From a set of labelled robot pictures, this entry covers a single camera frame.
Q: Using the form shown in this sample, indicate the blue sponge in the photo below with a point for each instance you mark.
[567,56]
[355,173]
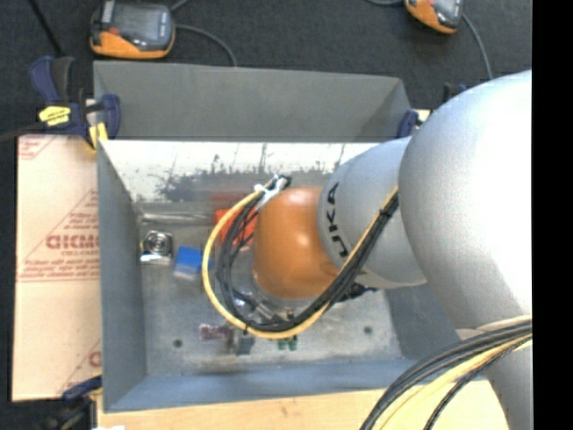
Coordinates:
[187,261]

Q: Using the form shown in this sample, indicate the grey metal bin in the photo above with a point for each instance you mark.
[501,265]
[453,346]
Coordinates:
[250,105]

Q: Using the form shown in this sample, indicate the brown cardboard board red print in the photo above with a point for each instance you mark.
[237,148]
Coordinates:
[53,312]

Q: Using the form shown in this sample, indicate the black cylinder on white bracket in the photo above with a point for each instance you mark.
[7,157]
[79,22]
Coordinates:
[354,290]

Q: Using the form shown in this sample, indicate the purple small object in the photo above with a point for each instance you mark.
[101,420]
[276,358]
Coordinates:
[212,331]

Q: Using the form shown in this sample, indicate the orange plastic object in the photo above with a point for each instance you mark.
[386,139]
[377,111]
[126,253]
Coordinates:
[222,218]

